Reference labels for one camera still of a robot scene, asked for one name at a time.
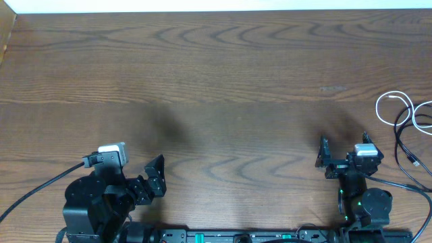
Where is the long black usb cable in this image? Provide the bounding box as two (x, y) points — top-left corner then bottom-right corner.
(394, 103), (432, 192)

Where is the white usb cable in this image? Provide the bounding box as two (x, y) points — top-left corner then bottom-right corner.
(375, 90), (432, 136)

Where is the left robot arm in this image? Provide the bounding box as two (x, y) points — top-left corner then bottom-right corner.
(63, 152), (167, 243)

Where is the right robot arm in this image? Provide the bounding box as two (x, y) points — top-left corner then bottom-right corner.
(315, 133), (393, 243)

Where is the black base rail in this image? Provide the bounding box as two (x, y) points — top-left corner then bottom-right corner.
(117, 222), (413, 243)

